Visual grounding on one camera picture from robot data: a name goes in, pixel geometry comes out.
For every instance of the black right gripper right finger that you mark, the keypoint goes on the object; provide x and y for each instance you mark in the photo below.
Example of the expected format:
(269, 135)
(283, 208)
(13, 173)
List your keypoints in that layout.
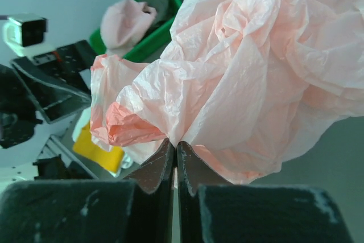
(214, 210)

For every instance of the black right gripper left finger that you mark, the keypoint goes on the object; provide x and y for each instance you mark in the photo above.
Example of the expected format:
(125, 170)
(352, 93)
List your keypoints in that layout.
(134, 209)

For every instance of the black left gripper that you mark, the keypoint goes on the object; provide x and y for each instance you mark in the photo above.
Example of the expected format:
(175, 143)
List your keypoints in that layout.
(57, 82)

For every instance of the pink plastic bag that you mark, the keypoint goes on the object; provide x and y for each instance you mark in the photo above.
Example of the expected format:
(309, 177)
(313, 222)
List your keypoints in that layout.
(249, 84)

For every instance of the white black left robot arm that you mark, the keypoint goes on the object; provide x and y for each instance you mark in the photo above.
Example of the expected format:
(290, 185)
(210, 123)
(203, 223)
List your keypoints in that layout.
(19, 116)

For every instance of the white folded cloth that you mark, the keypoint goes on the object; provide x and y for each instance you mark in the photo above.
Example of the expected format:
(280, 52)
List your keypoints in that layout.
(81, 122)

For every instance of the orange folded cloth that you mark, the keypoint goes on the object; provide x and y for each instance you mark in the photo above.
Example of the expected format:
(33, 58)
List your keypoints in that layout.
(109, 160)

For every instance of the pink baseball cap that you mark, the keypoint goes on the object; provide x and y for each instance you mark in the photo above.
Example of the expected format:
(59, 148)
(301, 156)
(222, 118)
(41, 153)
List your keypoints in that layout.
(124, 24)

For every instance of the green plastic bin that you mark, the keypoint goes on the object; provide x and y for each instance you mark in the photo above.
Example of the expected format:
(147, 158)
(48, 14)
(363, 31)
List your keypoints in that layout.
(153, 40)

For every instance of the dark grey cloth in bin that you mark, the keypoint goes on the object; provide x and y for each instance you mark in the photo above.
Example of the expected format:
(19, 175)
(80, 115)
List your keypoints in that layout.
(164, 11)

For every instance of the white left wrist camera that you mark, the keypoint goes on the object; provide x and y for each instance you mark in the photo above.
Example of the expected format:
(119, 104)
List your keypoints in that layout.
(25, 33)

